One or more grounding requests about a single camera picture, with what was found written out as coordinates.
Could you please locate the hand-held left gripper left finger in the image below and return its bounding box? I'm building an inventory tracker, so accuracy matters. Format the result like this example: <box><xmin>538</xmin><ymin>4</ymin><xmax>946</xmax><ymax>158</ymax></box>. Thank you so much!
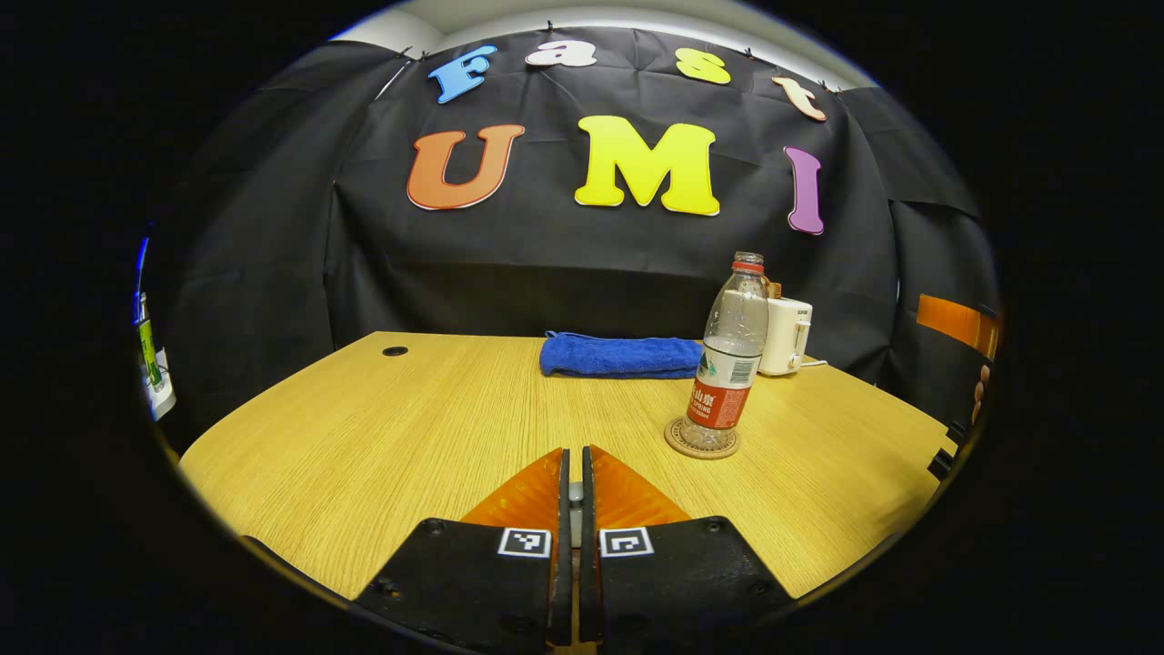
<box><xmin>353</xmin><ymin>446</ymin><xmax>574</xmax><ymax>651</ymax></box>

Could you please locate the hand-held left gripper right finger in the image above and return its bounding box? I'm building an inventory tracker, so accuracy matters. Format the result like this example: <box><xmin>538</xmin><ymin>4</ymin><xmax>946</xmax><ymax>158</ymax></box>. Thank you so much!
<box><xmin>578</xmin><ymin>444</ymin><xmax>797</xmax><ymax>649</ymax></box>

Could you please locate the round brown coaster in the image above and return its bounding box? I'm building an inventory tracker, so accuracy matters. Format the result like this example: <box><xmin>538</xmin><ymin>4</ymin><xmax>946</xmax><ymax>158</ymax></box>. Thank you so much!
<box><xmin>663</xmin><ymin>416</ymin><xmax>742</xmax><ymax>461</ymax></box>

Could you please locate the clear plastic water bottle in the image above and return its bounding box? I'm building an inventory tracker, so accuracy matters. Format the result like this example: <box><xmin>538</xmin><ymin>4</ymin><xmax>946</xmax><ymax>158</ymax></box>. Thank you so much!
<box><xmin>682</xmin><ymin>251</ymin><xmax>772</xmax><ymax>453</ymax></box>

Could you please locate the green bottle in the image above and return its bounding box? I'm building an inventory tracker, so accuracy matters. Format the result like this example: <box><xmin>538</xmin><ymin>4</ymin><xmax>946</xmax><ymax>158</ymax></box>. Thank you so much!
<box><xmin>136</xmin><ymin>293</ymin><xmax>166</xmax><ymax>394</ymax></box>

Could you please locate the white toaster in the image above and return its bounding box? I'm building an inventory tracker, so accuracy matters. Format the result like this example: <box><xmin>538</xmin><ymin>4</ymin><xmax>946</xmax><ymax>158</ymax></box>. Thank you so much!
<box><xmin>758</xmin><ymin>297</ymin><xmax>814</xmax><ymax>378</ymax></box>

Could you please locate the blue folded towel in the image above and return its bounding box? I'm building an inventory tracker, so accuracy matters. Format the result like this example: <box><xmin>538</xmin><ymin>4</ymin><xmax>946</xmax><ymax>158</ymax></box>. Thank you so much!
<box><xmin>539</xmin><ymin>330</ymin><xmax>706</xmax><ymax>380</ymax></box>

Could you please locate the black backdrop cloth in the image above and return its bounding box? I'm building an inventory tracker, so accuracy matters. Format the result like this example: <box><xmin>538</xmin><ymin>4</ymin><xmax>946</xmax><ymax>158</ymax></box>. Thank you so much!
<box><xmin>145</xmin><ymin>27</ymin><xmax>1001</xmax><ymax>456</ymax></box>

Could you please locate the white plastic tray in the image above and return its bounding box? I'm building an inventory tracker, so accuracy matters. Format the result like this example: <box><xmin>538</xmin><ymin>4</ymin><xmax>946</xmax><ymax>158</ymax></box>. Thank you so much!
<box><xmin>144</xmin><ymin>348</ymin><xmax>177</xmax><ymax>422</ymax></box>

